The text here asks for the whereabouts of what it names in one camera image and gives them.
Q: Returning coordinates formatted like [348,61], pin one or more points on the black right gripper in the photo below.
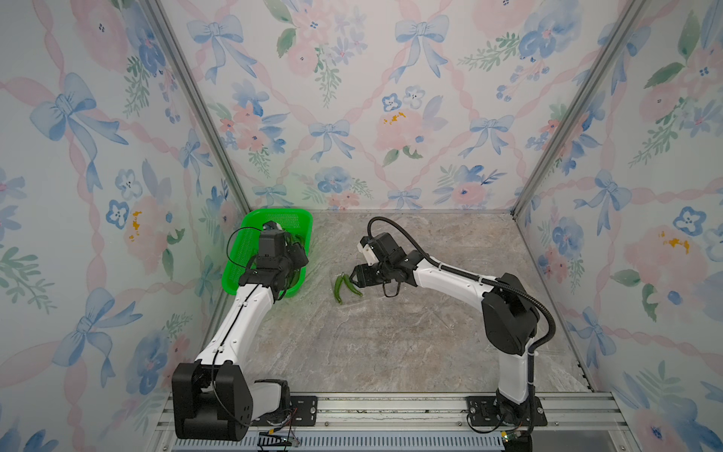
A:
[362,275]

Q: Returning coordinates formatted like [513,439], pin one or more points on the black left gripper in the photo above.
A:
[299,254]

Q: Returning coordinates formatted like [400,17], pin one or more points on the small green pepper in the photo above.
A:
[339,281]
[350,286]

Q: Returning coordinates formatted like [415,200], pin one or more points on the green plastic basket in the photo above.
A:
[245,244]

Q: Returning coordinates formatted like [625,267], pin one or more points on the clear pepper container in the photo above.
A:
[343,291]

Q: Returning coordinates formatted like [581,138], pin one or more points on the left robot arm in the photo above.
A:
[212,399]

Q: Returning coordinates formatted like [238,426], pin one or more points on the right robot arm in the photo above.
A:
[510,317]

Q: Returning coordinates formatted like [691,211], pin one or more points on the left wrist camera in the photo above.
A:
[273,244]

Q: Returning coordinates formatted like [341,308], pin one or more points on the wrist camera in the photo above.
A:
[273,244]
[381,249]

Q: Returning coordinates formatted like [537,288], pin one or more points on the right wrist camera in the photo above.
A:
[381,249]

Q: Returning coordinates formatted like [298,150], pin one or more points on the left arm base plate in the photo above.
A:
[299,411]

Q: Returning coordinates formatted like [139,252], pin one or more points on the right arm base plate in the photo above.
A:
[487,411]

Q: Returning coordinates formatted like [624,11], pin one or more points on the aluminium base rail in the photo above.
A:
[424,422]

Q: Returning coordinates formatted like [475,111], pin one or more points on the aluminium corner post left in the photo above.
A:
[170,45]

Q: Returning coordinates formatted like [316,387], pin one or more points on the aluminium corner post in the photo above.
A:
[619,35]
[170,45]

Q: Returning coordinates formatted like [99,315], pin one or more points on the aluminium corner post right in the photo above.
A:
[619,35]

